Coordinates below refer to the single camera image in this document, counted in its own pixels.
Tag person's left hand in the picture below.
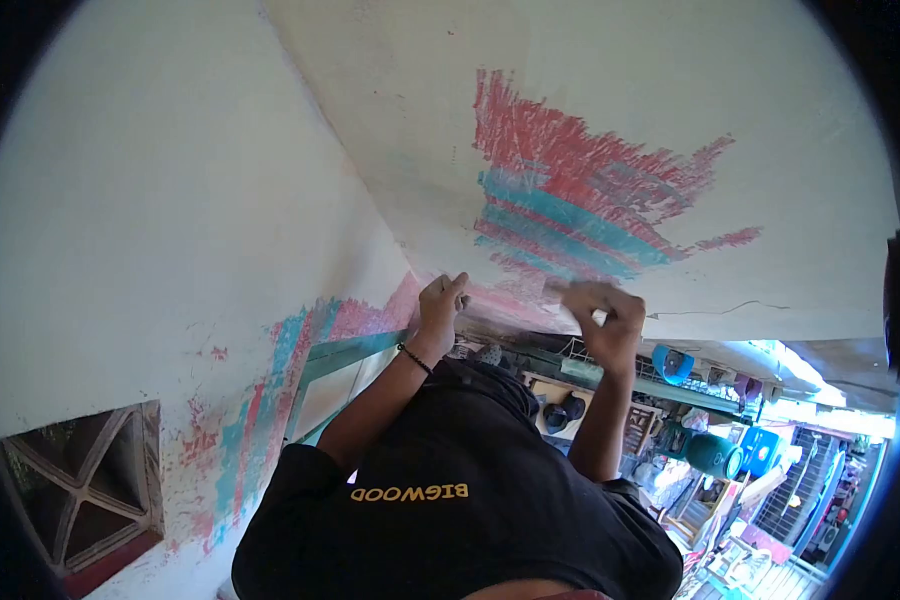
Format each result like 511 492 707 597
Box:
417 271 472 363

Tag person's right hand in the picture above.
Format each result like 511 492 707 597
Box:
558 281 648 378

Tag person's right fingers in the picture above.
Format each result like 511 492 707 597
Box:
558 281 648 331

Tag person's left fingers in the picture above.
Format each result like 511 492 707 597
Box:
418 271 472 313

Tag blue hanging basket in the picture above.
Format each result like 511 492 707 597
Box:
651 343 697 387

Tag pale green roof beam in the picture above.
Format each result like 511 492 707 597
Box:
561 357 744 415

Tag black hanging caps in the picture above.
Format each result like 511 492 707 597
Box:
541 393 588 436

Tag green round container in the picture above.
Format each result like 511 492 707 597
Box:
682 433 745 481

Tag blue plastic container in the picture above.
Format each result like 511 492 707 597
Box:
739 426 786 480

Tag person's body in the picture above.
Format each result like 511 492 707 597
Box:
231 358 685 600

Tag metal bar gate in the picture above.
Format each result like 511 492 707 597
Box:
753 426 845 550

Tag lattice vent window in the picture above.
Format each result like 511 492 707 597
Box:
0 399 168 600

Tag green door frame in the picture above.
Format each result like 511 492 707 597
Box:
283 328 421 451

